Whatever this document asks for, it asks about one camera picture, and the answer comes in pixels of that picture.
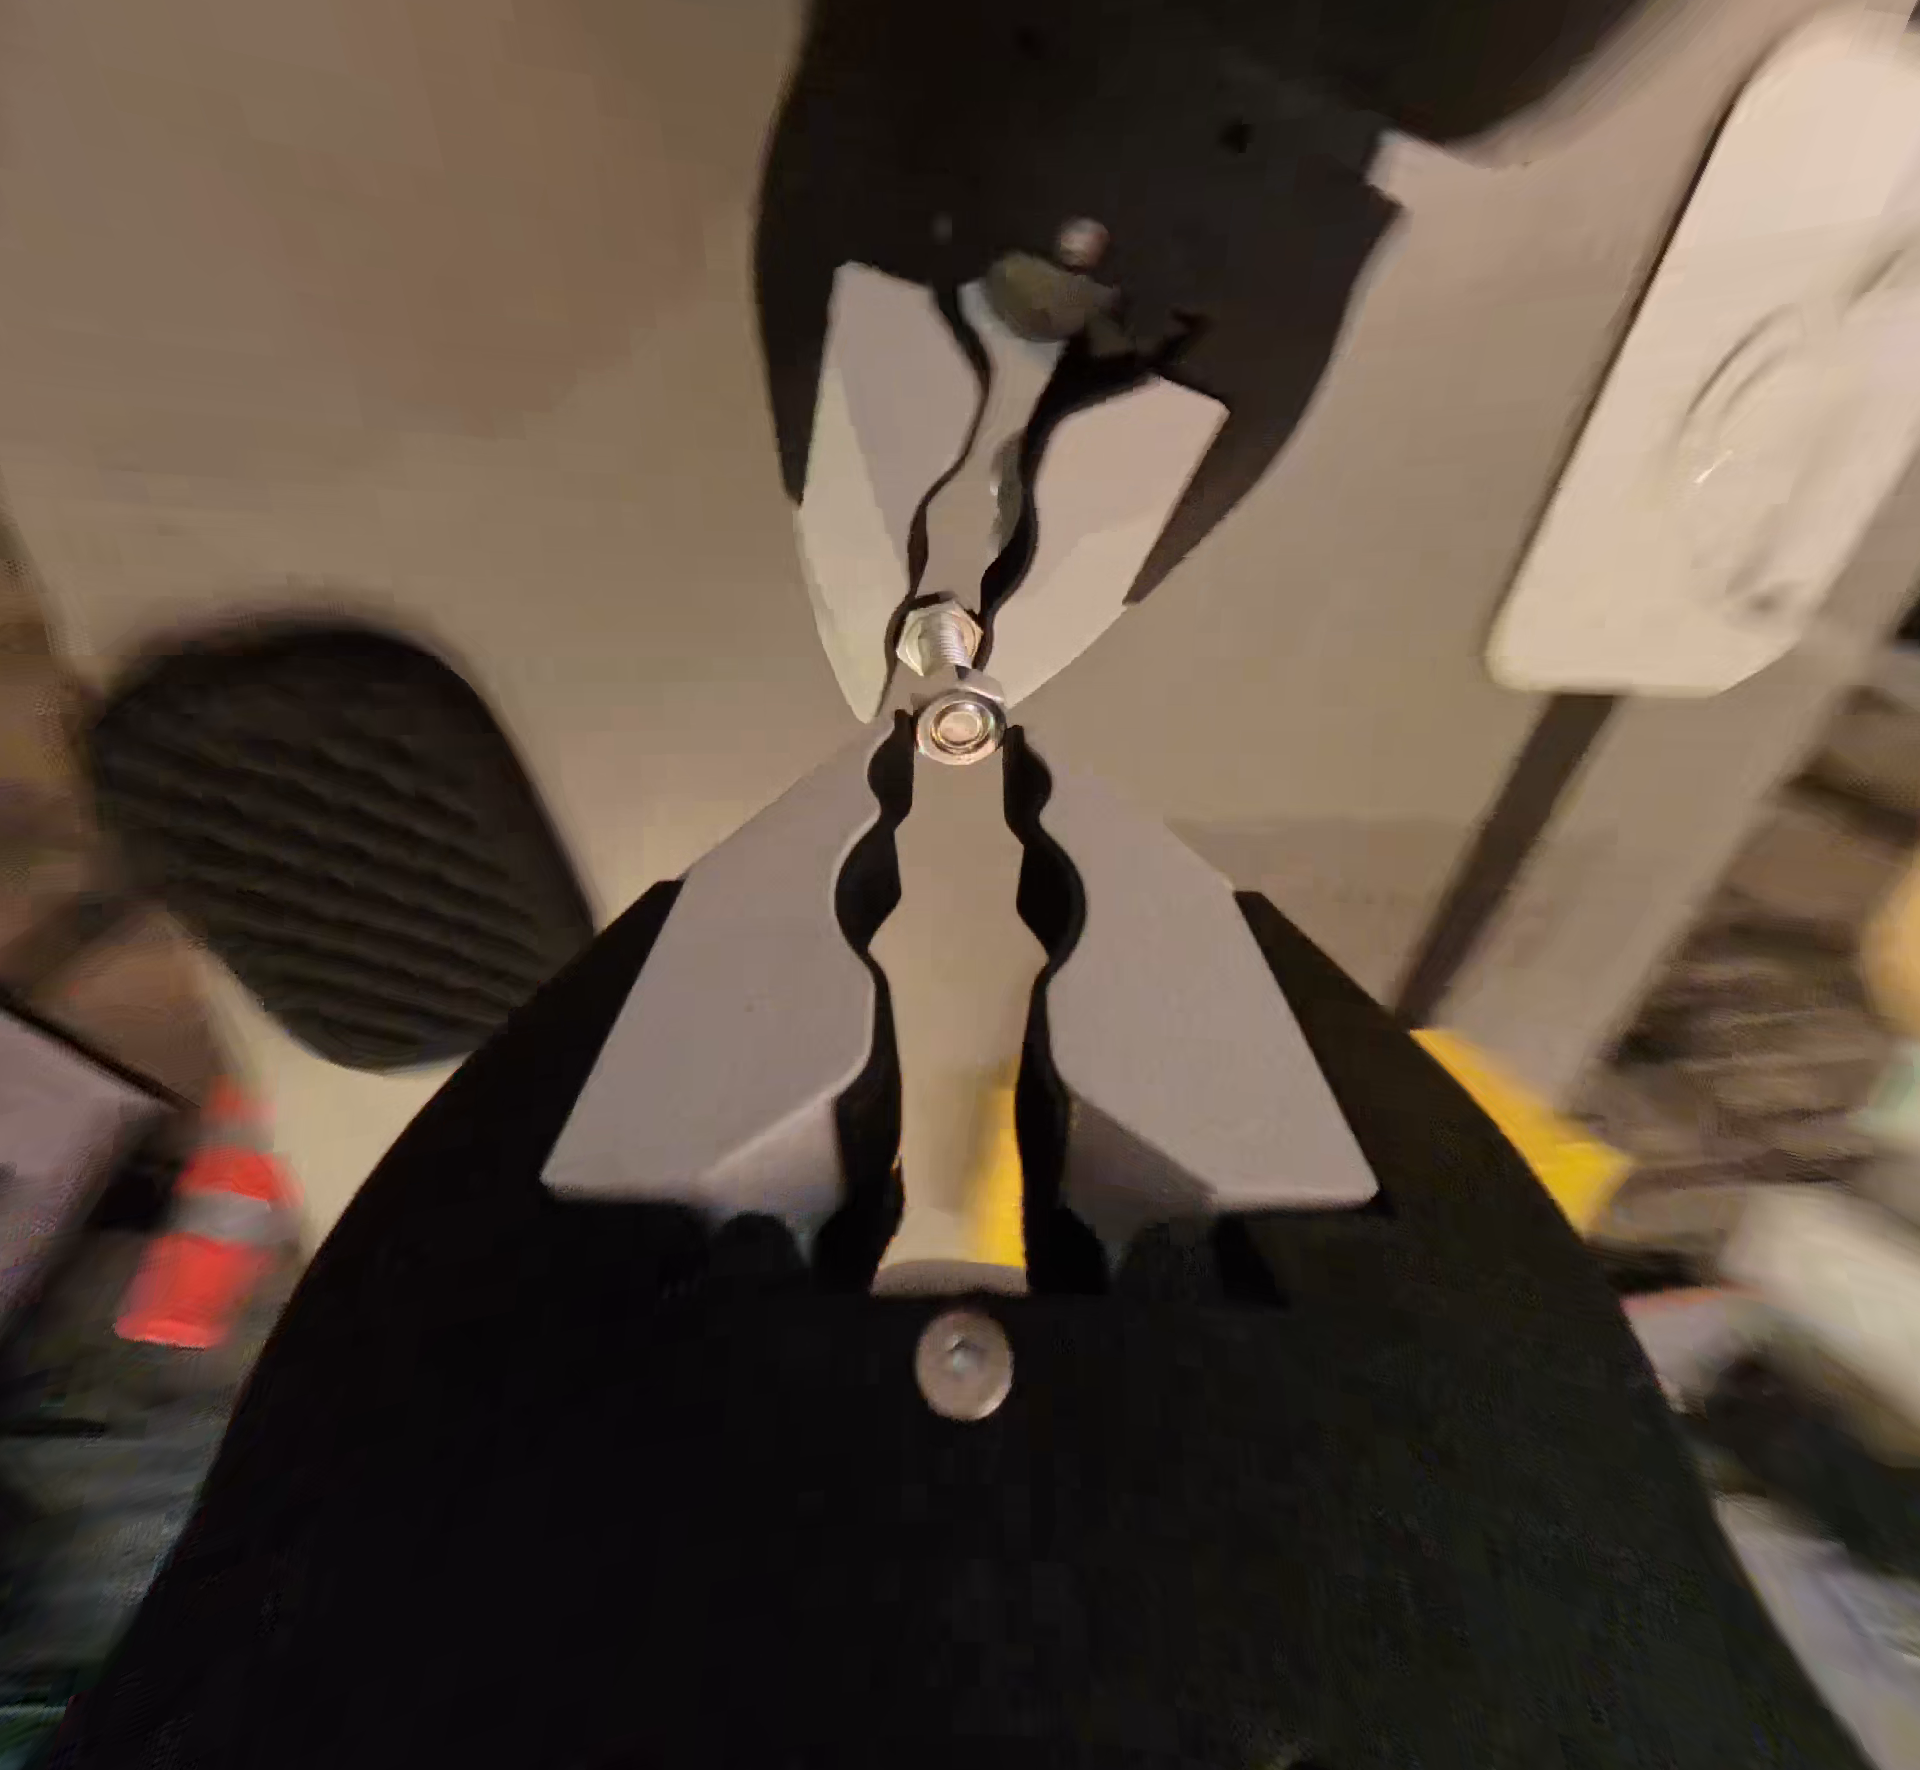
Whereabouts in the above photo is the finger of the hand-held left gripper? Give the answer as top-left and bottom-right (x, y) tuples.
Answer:
(973, 353), (1231, 708)
(795, 262), (994, 727)

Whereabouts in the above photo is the silver hex bolt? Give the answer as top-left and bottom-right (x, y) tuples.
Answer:
(894, 592), (989, 700)

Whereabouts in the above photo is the black padded wrist rest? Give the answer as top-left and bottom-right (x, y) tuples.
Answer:
(82, 618), (600, 1075)

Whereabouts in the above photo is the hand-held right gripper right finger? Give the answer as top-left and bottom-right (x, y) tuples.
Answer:
(1002, 725), (1385, 1299)

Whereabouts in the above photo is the orange traffic cone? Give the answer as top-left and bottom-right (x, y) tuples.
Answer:
(112, 1074), (302, 1353)

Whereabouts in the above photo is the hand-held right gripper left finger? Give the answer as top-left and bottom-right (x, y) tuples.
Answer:
(537, 718), (917, 1299)

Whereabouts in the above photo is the yellow plastic bin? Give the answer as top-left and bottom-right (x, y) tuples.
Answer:
(960, 1029), (1636, 1269)

